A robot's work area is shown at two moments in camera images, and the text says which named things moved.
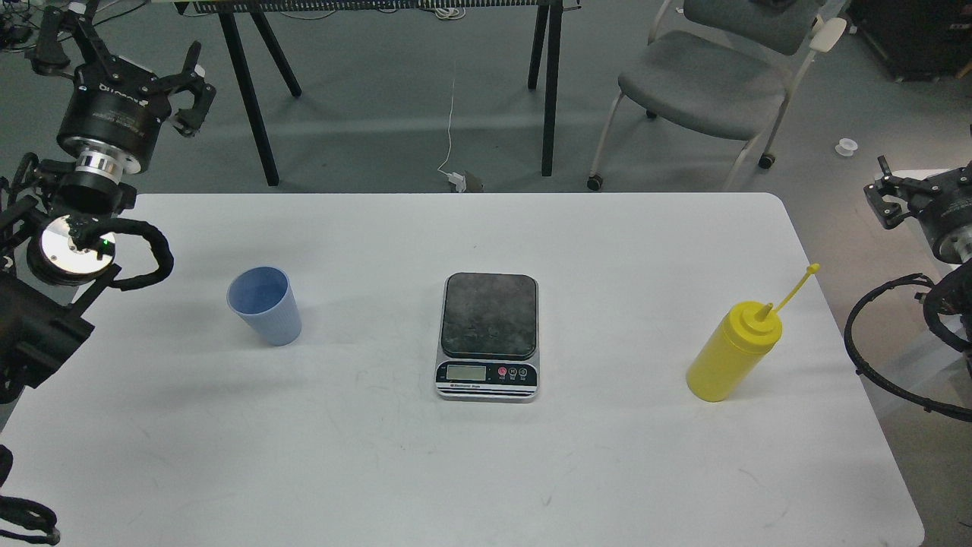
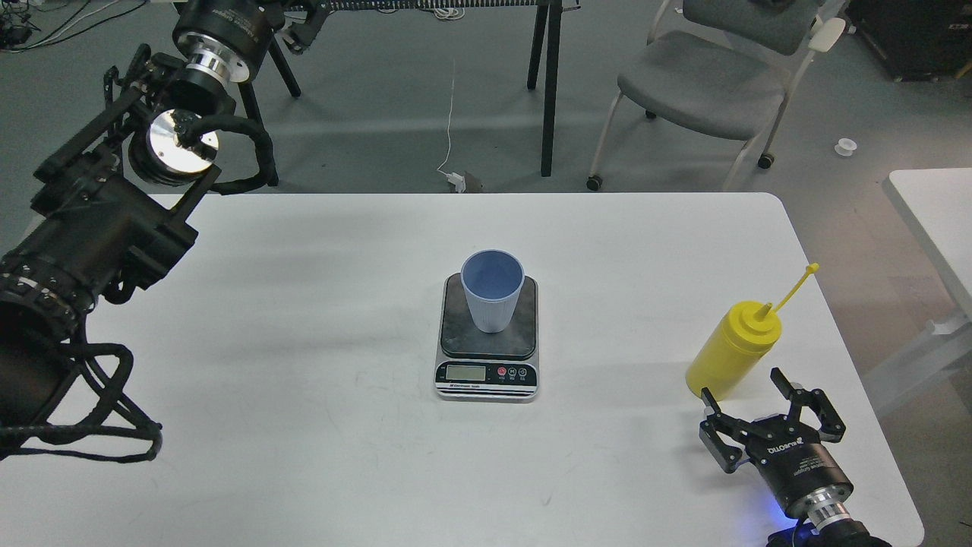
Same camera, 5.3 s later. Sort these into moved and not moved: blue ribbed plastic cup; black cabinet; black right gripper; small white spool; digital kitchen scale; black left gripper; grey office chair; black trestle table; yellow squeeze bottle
Moved: black left gripper; black right gripper; blue ribbed plastic cup
Not moved: black trestle table; digital kitchen scale; yellow squeeze bottle; grey office chair; small white spool; black cabinet
